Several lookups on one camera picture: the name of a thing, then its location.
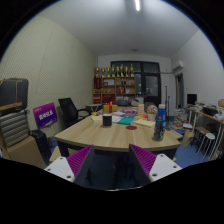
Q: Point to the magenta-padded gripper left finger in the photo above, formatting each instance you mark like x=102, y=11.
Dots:
x=80, y=160

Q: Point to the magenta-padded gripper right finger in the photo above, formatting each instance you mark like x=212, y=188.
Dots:
x=144, y=159

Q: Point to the blue drink bottle white cap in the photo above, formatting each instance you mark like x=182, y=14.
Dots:
x=159, y=123

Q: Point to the flat round red coaster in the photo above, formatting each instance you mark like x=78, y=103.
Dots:
x=131, y=127

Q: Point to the beige notepad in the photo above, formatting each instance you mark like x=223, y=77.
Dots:
x=144, y=123
x=96, y=118

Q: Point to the teal book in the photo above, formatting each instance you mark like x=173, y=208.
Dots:
x=126, y=121

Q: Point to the black cup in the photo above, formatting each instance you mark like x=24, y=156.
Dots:
x=107, y=120

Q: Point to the white printed paper sheet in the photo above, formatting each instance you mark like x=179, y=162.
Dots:
x=116, y=118

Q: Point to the pink flower pot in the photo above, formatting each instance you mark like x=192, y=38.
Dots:
x=152, y=110

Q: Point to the small orange white carton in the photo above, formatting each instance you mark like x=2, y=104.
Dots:
x=140, y=108

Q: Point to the black office chair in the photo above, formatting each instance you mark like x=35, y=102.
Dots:
x=68, y=110

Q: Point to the purple sign board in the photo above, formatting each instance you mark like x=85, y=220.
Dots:
x=45, y=115

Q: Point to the yellow gift box red ribbon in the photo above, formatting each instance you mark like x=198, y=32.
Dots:
x=109, y=108

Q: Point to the black tripod stand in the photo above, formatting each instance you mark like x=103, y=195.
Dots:
x=165, y=100

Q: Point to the white round stool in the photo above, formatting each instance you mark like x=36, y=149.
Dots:
x=209, y=136

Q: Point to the striped grey cushion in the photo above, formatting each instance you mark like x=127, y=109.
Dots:
x=13, y=128

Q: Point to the black computer monitor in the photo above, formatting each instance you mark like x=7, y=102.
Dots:
x=191, y=99

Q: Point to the cluttered wooden side desk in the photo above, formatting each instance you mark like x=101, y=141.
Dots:
x=208, y=116

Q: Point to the wooden shelf unit with trophies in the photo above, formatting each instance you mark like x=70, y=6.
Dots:
x=113, y=88

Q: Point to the ceiling tube light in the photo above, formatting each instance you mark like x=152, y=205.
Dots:
x=137, y=5

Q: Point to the white wall air conditioner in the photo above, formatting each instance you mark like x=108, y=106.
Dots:
x=178, y=65

